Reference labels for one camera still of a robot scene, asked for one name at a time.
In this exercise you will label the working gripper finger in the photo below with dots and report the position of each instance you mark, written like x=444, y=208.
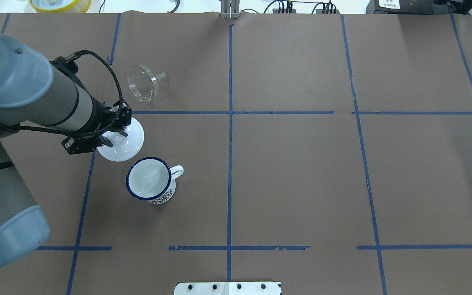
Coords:
x=85, y=145
x=121, y=129

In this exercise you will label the working arm black gripper body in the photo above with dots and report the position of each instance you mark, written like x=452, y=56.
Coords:
x=98, y=119

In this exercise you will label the white mug lid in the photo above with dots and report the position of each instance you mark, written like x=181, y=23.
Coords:
x=125, y=144

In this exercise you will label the working silver UR robot arm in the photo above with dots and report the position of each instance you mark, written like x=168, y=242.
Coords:
x=41, y=95

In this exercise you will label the white enamel mug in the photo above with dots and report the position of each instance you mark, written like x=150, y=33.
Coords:
x=152, y=180

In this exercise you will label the yellow tape roll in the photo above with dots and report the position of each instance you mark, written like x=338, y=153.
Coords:
x=60, y=6

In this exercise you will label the black computer box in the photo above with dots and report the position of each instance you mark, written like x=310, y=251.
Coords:
x=411, y=7

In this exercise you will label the aluminium frame post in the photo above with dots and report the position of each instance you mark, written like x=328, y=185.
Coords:
x=230, y=9

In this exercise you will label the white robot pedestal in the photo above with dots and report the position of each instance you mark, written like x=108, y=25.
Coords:
x=229, y=288

